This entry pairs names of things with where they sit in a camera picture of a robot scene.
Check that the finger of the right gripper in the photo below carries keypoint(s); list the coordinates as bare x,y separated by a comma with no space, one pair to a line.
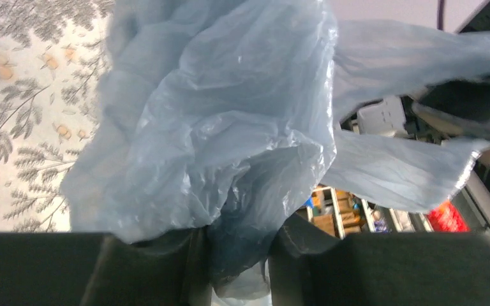
457,108

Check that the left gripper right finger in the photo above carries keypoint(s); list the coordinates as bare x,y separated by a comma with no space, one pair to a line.
309,267

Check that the light blue trash bag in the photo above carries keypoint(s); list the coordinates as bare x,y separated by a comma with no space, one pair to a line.
222,114

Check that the floral table mat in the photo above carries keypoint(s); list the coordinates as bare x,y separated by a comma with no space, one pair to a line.
52,55

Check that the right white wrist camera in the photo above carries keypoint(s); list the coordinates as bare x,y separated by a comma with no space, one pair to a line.
384,118

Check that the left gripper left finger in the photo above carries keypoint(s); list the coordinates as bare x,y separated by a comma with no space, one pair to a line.
99,269

